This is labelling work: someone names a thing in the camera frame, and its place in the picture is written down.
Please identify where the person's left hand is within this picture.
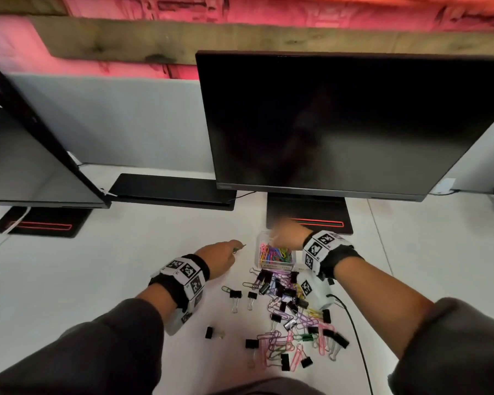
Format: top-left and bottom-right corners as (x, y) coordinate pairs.
(195, 240), (245, 281)

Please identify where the person's right hand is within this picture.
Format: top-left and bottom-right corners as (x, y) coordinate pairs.
(271, 219), (314, 251)

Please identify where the person's left forearm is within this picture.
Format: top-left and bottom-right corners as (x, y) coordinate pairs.
(0, 283), (183, 395)

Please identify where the person's right forearm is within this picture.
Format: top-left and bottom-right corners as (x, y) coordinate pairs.
(333, 256), (494, 395)

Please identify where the bunch of colourful paper clips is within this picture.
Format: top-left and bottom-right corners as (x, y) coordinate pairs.
(259, 242), (293, 268)

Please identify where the clear plastic clip box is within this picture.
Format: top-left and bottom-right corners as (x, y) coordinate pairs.
(256, 230), (297, 273)

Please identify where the black monitor stand base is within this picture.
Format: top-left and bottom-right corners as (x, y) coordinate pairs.
(266, 192), (354, 236)
(0, 206), (93, 238)

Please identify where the flat black desktop device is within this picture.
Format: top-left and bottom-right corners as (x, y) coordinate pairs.
(108, 173), (237, 212)

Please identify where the pile of mixed clips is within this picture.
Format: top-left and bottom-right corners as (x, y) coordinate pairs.
(243, 267), (350, 372)

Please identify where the large black monitor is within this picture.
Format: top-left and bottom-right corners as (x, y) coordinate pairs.
(195, 50), (494, 202)

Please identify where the person's lap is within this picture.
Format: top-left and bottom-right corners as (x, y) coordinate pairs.
(212, 377), (326, 395)

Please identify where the grey desk partition panel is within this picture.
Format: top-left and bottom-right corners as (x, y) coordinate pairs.
(8, 73), (215, 174)

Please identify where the wooden beam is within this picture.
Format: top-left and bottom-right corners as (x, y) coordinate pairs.
(29, 15), (494, 66)

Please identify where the tilted black monitor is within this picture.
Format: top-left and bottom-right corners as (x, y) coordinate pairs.
(0, 60), (112, 209)

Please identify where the right wrist camera with markers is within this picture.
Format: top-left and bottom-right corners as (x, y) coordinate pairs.
(296, 230), (364, 312)

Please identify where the wrist camera with markers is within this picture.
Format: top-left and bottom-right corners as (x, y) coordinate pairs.
(148, 253), (211, 336)
(296, 230), (364, 312)

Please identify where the left wrist camera with markers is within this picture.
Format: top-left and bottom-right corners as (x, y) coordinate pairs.
(148, 253), (211, 336)

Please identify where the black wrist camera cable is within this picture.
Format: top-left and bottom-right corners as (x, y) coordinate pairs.
(326, 293), (374, 395)

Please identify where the white cable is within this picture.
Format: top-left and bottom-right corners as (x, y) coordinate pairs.
(0, 206), (32, 273)

